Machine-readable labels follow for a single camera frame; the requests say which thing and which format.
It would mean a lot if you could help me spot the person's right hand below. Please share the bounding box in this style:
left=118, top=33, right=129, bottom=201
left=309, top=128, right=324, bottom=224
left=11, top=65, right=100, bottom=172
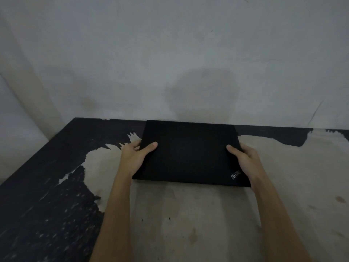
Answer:
left=226, top=142, right=267, bottom=192

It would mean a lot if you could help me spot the black laptop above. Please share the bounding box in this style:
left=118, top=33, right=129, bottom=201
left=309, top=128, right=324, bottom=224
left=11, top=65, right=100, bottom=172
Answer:
left=132, top=120, right=251, bottom=188

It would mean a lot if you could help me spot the person's right forearm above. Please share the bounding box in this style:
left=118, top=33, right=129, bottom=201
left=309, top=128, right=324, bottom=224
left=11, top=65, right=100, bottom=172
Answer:
left=254, top=174, right=312, bottom=262

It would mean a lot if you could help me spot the person's left forearm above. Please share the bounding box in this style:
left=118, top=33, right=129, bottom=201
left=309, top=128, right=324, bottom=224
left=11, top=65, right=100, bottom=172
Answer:
left=89, top=171, right=133, bottom=262

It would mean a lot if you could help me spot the person's left hand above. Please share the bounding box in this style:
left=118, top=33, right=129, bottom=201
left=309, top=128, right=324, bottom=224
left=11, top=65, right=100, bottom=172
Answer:
left=118, top=140, right=158, bottom=178

